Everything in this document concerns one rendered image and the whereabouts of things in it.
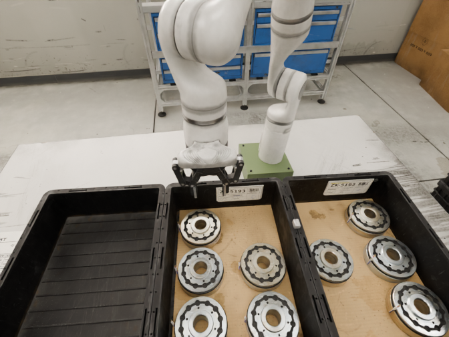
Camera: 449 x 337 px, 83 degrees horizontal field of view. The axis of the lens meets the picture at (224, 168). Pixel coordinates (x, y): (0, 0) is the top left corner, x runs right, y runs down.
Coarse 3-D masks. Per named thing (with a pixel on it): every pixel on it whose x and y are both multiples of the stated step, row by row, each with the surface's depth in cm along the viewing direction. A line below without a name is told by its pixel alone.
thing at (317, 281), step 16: (304, 176) 67; (320, 176) 66; (336, 176) 66; (352, 176) 66; (368, 176) 67; (384, 176) 67; (288, 192) 63; (400, 192) 63; (416, 208) 59; (432, 240) 54; (448, 256) 51; (320, 288) 47; (320, 304) 45; (336, 336) 42
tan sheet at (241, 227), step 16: (224, 208) 71; (240, 208) 71; (256, 208) 71; (224, 224) 68; (240, 224) 68; (256, 224) 68; (272, 224) 68; (224, 240) 64; (240, 240) 64; (256, 240) 64; (272, 240) 64; (224, 256) 62; (240, 256) 62; (224, 272) 59; (240, 272) 59; (176, 288) 56; (224, 288) 56; (240, 288) 56; (288, 288) 56; (176, 304) 54; (224, 304) 54; (240, 304) 54; (240, 320) 52; (272, 320) 52; (240, 336) 50
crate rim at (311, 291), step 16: (288, 208) 60; (288, 224) 57; (160, 240) 54; (160, 256) 51; (304, 256) 51; (160, 272) 49; (304, 272) 49; (160, 288) 47; (160, 304) 45; (320, 320) 44; (320, 336) 42
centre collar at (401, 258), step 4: (384, 248) 59; (388, 248) 59; (392, 248) 59; (396, 248) 59; (384, 252) 58; (396, 252) 59; (400, 252) 58; (384, 256) 58; (400, 256) 58; (388, 260) 57; (392, 260) 57; (400, 260) 57; (404, 260) 57; (392, 264) 57; (396, 264) 56; (400, 264) 57
